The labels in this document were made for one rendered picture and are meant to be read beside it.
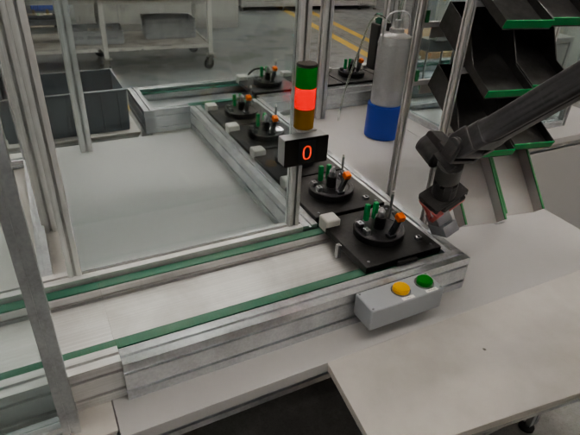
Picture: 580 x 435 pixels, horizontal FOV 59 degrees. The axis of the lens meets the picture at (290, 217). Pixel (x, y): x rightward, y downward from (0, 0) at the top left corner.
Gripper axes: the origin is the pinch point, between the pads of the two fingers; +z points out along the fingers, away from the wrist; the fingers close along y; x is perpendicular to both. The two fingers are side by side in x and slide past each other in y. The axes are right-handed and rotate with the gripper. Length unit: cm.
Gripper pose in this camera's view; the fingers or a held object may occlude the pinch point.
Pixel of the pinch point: (438, 214)
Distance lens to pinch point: 133.8
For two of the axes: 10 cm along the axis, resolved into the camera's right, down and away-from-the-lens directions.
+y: -8.3, 5.0, -2.5
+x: 5.5, 6.5, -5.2
